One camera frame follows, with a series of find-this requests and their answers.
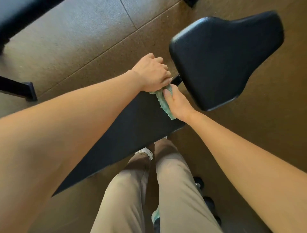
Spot person's right hand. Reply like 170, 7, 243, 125
163, 84, 197, 122

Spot person's left hand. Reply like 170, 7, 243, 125
130, 53, 172, 93

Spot green microfibre cloth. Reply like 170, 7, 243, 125
149, 83, 177, 120

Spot person's left forearm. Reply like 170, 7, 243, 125
0, 70, 143, 233

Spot person's right forearm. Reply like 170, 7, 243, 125
186, 111, 307, 233

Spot long black bench back pad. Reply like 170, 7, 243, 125
51, 90, 186, 197

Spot white shoe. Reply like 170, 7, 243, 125
134, 148, 154, 161

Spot black bench seat pad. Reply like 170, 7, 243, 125
169, 11, 285, 112

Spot beige trousers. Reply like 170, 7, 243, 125
90, 139, 223, 233

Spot black bench base with wheels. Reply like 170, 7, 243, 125
193, 176, 222, 227

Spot pale green white object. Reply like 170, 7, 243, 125
151, 208, 161, 224

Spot large black padded equipment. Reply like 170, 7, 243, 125
0, 0, 66, 49

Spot black metal bench bracket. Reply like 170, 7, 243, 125
171, 74, 183, 87

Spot black metal frame foot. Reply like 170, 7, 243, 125
0, 76, 38, 102

